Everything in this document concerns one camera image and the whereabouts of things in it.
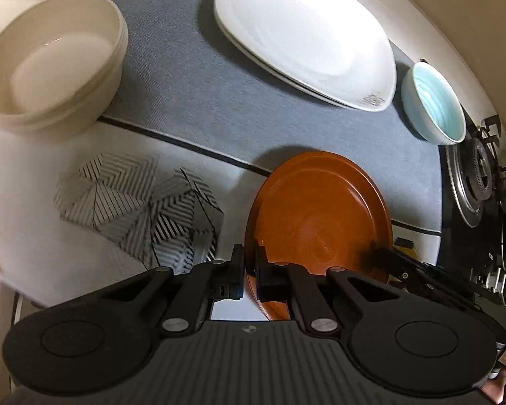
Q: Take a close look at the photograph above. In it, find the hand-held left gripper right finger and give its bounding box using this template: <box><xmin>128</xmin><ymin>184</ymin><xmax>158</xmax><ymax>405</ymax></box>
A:
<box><xmin>255</xmin><ymin>246</ymin><xmax>411</xmax><ymax>339</ymax></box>

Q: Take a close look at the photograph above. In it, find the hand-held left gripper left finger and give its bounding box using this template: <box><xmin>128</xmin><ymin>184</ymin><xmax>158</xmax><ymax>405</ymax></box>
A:
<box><xmin>99</xmin><ymin>244</ymin><xmax>246</xmax><ymax>339</ymax></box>

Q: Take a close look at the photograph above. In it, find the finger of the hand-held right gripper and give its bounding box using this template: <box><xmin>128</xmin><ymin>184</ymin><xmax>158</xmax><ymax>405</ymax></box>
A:
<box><xmin>365</xmin><ymin>246</ymin><xmax>506</xmax><ymax>307</ymax></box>

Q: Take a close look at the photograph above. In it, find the brown round plate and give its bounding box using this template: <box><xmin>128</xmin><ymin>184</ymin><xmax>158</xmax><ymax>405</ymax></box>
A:
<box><xmin>244</xmin><ymin>151</ymin><xmax>394</xmax><ymax>321</ymax></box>

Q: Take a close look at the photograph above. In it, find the black gas stove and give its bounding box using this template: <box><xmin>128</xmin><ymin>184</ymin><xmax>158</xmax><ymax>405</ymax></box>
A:
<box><xmin>441</xmin><ymin>110</ymin><xmax>506</xmax><ymax>309</ymax></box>

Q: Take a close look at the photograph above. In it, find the metal stove burner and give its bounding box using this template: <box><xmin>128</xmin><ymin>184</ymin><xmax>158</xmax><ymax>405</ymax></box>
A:
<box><xmin>447</xmin><ymin>137</ymin><xmax>504</xmax><ymax>228</ymax></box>

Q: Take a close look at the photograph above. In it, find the light blue bowl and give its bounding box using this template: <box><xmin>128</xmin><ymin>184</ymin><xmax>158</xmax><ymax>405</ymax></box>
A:
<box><xmin>400</xmin><ymin>61</ymin><xmax>467</xmax><ymax>146</ymax></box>

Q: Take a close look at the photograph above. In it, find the grey and white patterned mat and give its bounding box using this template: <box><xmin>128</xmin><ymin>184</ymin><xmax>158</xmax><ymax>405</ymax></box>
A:
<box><xmin>0</xmin><ymin>0</ymin><xmax>443</xmax><ymax>311</ymax></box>

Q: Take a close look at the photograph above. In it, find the white floral oval plate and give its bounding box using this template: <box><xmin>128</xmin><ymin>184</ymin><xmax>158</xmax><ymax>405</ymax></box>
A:
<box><xmin>214</xmin><ymin>19</ymin><xmax>365</xmax><ymax>110</ymax></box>
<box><xmin>213</xmin><ymin>0</ymin><xmax>398</xmax><ymax>112</ymax></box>

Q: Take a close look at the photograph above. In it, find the beige plastic bowl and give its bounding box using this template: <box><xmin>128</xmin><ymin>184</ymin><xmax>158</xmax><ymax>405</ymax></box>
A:
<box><xmin>0</xmin><ymin>0</ymin><xmax>129</xmax><ymax>132</ymax></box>

